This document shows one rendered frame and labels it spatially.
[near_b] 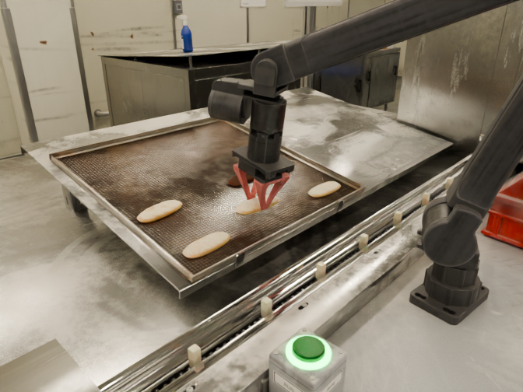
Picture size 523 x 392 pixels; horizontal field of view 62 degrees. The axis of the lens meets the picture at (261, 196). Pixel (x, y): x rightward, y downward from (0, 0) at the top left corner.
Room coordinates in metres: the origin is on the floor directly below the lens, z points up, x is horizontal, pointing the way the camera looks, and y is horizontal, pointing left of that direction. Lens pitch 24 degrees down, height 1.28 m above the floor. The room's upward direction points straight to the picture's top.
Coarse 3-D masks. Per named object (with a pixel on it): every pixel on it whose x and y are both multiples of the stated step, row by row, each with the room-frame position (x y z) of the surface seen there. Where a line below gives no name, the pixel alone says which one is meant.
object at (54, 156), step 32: (160, 128) 1.10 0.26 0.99; (192, 128) 1.16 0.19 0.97; (224, 128) 1.19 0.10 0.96; (192, 160) 0.97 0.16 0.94; (96, 192) 0.78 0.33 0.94; (192, 192) 0.83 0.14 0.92; (352, 192) 0.90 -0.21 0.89; (128, 224) 0.68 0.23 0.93; (256, 224) 0.74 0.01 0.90; (160, 256) 0.62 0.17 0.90; (224, 256) 0.63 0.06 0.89
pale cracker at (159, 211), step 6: (162, 204) 0.75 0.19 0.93; (168, 204) 0.76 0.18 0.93; (174, 204) 0.76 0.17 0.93; (180, 204) 0.77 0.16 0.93; (144, 210) 0.73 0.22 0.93; (150, 210) 0.73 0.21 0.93; (156, 210) 0.73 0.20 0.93; (162, 210) 0.73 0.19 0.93; (168, 210) 0.74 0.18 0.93; (174, 210) 0.75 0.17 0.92; (138, 216) 0.71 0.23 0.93; (144, 216) 0.71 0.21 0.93; (150, 216) 0.71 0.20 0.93; (156, 216) 0.72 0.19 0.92; (162, 216) 0.72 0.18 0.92; (144, 222) 0.70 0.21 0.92
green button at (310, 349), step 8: (304, 336) 0.42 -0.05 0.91; (312, 336) 0.42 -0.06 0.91; (296, 344) 0.41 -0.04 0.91; (304, 344) 0.41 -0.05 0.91; (312, 344) 0.41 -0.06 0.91; (320, 344) 0.41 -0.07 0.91; (296, 352) 0.40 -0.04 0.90; (304, 352) 0.39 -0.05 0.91; (312, 352) 0.39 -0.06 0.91; (320, 352) 0.39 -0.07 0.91; (304, 360) 0.39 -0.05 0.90; (312, 360) 0.38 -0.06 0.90
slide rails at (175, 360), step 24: (432, 192) 1.00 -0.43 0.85; (384, 216) 0.86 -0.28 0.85; (312, 264) 0.67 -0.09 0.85; (288, 288) 0.60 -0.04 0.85; (312, 288) 0.60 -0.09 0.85; (240, 312) 0.54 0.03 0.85; (216, 336) 0.48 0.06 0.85; (240, 336) 0.48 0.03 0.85; (168, 360) 0.44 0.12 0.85; (144, 384) 0.40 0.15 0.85; (168, 384) 0.40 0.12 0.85
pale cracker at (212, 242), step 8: (216, 232) 0.69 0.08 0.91; (200, 240) 0.65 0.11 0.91; (208, 240) 0.66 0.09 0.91; (216, 240) 0.66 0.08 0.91; (224, 240) 0.67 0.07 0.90; (184, 248) 0.64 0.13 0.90; (192, 248) 0.63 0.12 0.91; (200, 248) 0.63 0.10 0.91; (208, 248) 0.64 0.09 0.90; (216, 248) 0.65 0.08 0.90; (184, 256) 0.62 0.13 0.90; (192, 256) 0.62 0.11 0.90; (200, 256) 0.62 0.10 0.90
